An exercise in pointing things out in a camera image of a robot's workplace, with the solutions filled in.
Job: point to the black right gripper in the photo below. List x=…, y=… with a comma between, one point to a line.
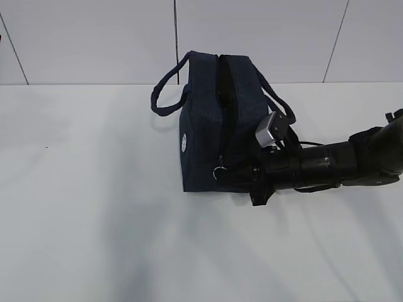
x=253, y=179

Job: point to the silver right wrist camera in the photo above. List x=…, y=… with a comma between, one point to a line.
x=271, y=129

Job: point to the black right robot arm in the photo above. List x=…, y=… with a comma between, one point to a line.
x=369, y=158

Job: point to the dark navy lunch bag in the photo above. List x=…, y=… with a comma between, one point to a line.
x=220, y=108

